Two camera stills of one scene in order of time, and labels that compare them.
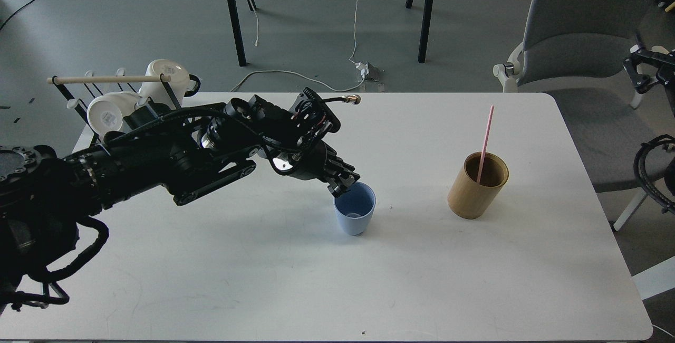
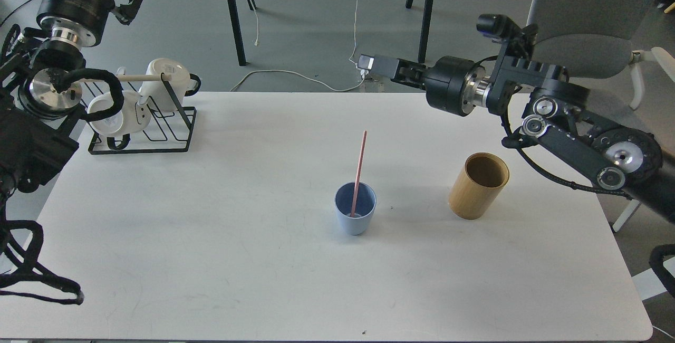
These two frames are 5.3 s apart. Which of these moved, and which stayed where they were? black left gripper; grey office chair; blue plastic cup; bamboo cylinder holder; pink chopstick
Moved: pink chopstick; black left gripper
Stayed: grey office chair; blue plastic cup; bamboo cylinder holder
